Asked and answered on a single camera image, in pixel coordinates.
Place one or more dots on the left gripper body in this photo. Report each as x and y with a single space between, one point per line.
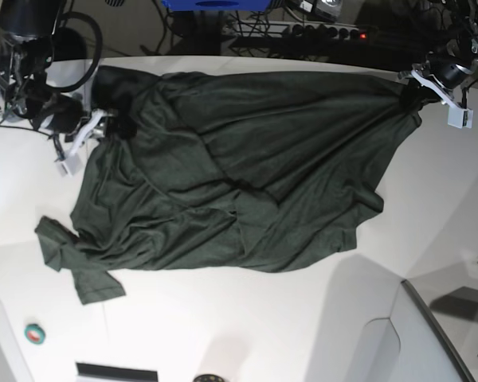
450 70

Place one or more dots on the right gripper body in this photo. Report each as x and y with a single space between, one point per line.
59 114

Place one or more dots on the dark green t-shirt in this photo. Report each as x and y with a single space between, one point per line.
267 171

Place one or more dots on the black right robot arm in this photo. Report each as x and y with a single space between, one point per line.
34 35

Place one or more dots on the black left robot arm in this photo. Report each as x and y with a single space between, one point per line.
449 27

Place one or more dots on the white power strip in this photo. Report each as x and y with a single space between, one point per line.
281 29

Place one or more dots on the green red emergency button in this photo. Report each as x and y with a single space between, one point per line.
34 334

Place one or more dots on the black round knob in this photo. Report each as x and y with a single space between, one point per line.
208 378

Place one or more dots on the grey monitor frame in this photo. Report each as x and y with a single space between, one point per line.
445 343

